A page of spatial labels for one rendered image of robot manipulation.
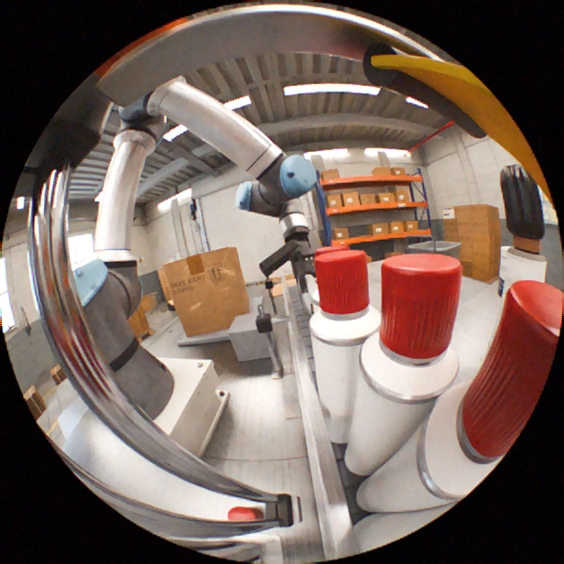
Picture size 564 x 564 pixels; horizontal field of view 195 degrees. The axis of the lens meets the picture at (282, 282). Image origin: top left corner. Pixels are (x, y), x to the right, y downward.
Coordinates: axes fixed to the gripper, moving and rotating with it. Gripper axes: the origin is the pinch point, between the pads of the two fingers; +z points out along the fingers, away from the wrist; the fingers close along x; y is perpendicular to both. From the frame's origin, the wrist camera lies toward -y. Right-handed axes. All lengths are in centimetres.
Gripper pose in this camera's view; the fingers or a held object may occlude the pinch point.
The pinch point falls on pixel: (306, 310)
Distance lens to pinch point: 38.2
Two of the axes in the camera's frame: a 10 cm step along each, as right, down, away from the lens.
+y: 9.8, -2.0, 0.0
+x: 0.6, 2.7, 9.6
